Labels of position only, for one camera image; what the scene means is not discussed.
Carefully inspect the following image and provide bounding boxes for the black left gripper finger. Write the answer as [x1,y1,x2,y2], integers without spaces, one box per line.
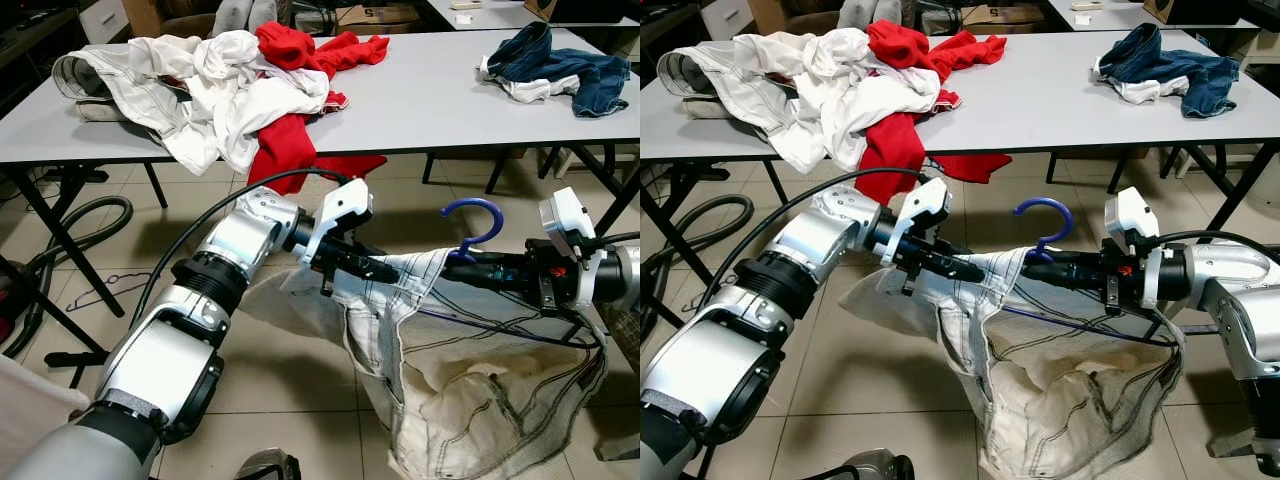
[932,249,986,276]
[927,261,984,285]
[345,261,400,285]
[350,249,402,276]

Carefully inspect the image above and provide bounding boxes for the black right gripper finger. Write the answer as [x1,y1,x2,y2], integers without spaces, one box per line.
[441,267,520,292]
[446,249,520,272]
[1015,267,1087,292]
[1019,249,1087,272]

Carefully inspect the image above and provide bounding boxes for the blue plastic hanger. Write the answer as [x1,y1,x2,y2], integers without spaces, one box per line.
[415,197,606,351]
[1000,197,1181,351]

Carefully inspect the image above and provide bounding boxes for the dark thin hanger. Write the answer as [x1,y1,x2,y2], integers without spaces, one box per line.
[65,270,151,313]

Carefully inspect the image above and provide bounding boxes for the grey table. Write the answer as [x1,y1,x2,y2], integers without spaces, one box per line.
[1045,0,1261,29]
[0,27,641,391]
[640,27,1280,346]
[425,0,641,29]

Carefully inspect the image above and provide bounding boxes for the white crumpled shirt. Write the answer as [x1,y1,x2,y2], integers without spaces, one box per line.
[735,28,946,173]
[130,30,331,176]

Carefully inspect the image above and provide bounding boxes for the blue denim jeans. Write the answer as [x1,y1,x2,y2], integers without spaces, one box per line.
[485,22,631,119]
[1097,22,1241,119]

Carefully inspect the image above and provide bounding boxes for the grey robot foot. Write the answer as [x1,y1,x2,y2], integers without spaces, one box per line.
[235,450,301,480]
[828,450,916,480]

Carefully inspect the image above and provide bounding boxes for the cardboard box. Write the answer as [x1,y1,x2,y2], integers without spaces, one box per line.
[960,3,1046,34]
[335,3,421,36]

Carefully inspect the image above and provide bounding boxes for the brown armchair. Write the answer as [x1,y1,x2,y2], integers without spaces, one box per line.
[770,0,851,36]
[150,0,301,39]

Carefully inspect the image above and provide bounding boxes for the white drawer cabinet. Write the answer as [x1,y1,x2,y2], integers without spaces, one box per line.
[700,0,756,41]
[78,0,131,46]

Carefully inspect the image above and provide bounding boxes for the white cloth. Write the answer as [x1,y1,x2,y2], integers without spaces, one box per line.
[0,355,91,471]

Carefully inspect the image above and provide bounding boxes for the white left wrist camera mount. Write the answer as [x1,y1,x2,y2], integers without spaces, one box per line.
[885,178,953,266]
[300,178,373,271]

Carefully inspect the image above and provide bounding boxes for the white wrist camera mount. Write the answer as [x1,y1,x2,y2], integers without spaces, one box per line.
[300,178,373,271]
[538,186,606,306]
[1103,186,1166,306]
[885,178,953,266]

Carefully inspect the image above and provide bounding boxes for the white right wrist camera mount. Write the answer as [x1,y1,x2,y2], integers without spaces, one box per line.
[1103,186,1166,306]
[538,186,606,306]

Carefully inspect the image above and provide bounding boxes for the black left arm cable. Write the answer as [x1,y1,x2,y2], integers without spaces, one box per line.
[695,167,931,311]
[130,167,356,321]

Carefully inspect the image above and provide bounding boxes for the black vacuum hose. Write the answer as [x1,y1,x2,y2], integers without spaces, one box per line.
[0,195,134,361]
[640,195,756,336]

